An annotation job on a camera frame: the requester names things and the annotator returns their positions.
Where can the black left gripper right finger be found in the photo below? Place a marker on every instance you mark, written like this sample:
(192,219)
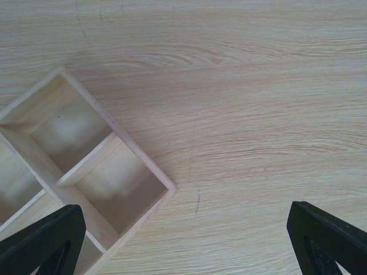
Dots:
(322,242)

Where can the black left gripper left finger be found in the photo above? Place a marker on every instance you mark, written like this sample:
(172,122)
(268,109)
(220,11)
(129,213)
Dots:
(49,246)

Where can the wooden compartment tray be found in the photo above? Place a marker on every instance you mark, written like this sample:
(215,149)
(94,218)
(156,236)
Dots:
(60,147)

